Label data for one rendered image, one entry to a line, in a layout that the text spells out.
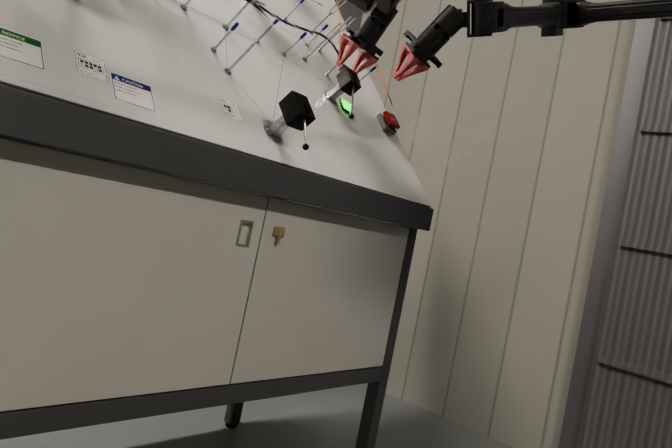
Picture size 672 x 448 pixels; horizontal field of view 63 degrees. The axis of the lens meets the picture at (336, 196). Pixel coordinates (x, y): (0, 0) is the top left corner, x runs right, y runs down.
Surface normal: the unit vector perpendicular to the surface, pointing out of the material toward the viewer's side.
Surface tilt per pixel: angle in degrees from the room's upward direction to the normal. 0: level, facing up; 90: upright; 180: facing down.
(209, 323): 90
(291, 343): 90
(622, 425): 90
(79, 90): 50
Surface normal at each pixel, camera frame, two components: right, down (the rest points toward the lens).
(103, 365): 0.74, 0.12
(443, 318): -0.61, -0.16
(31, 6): 0.70, -0.53
